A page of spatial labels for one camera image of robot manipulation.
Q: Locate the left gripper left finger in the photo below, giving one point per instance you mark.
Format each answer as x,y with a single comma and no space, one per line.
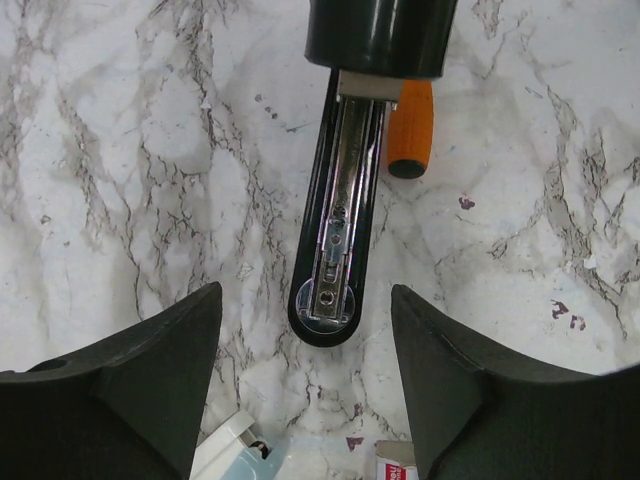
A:
126,407

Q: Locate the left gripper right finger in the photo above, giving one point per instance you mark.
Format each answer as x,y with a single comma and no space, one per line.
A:
480,410

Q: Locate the black stapler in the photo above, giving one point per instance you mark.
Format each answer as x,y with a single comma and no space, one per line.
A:
328,283

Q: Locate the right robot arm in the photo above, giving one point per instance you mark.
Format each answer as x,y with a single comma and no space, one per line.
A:
405,39

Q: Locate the red white staple box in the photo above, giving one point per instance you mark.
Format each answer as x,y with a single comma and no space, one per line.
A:
395,460

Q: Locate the orange handled screwdriver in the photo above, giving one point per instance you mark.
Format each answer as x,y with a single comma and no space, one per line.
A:
410,131

